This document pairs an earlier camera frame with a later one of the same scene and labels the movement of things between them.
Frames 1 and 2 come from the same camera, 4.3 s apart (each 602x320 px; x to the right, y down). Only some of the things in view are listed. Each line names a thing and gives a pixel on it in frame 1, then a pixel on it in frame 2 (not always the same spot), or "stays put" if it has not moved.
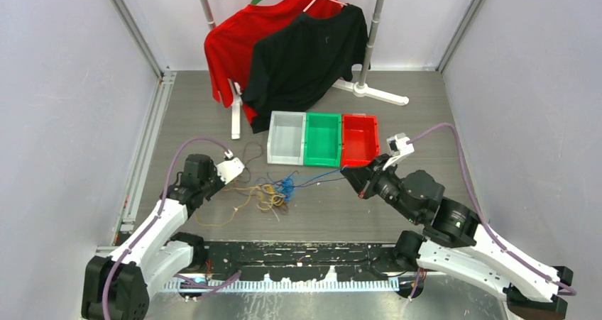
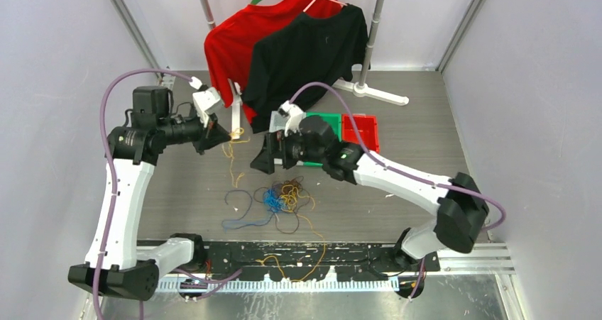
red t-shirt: (230, 45) stays put
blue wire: (286, 186) -> (272, 201)
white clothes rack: (360, 87) stays put
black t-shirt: (297, 62) stays put
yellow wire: (268, 199) -> (291, 196)
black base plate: (301, 260) stays put
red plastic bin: (360, 142) stays put
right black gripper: (358, 177) -> (275, 146)
